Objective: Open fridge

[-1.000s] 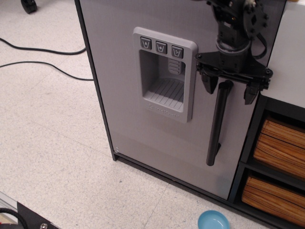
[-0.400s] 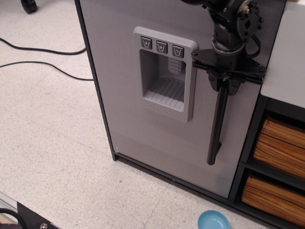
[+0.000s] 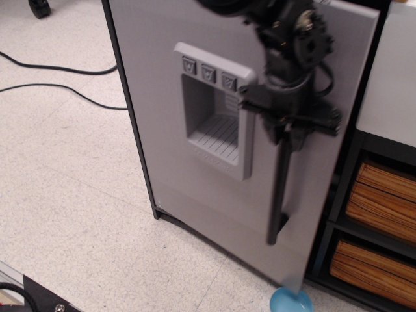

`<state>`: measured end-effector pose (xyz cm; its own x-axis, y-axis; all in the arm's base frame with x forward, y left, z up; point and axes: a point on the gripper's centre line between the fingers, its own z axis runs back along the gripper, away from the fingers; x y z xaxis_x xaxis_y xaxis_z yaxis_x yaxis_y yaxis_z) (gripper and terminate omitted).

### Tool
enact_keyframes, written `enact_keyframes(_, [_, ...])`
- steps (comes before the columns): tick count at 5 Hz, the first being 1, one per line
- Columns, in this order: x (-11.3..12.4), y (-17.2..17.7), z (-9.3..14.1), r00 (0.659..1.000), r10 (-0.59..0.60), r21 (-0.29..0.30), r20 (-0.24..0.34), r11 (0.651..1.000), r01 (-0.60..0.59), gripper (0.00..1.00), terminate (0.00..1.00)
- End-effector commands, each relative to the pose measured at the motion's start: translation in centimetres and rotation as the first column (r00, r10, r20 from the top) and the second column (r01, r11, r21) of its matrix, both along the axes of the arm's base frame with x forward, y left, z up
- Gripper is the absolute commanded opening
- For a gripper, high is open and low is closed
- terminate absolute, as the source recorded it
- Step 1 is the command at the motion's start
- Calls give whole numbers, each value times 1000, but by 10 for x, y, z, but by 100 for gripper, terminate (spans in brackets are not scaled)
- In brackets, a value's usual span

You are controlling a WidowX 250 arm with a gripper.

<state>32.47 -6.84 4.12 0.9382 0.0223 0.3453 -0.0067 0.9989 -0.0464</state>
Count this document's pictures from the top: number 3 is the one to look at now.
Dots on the black bar door handle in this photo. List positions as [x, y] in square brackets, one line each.
[278, 218]

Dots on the white counter top block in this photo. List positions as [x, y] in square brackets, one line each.
[388, 108]

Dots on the blue plastic bowl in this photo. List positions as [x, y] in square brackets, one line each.
[284, 300]

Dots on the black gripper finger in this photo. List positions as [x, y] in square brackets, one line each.
[298, 132]
[274, 126]

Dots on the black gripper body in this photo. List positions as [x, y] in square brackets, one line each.
[294, 104]

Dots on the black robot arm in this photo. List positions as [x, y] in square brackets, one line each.
[296, 42]

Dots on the grey toy fridge door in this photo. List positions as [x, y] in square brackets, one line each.
[233, 214]

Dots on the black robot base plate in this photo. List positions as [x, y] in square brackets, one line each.
[45, 299]

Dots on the dark shelf unit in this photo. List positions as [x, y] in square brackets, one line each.
[335, 225]

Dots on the grey water dispenser panel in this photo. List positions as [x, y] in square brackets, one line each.
[219, 131]

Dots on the black caster wheel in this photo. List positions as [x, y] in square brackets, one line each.
[40, 8]

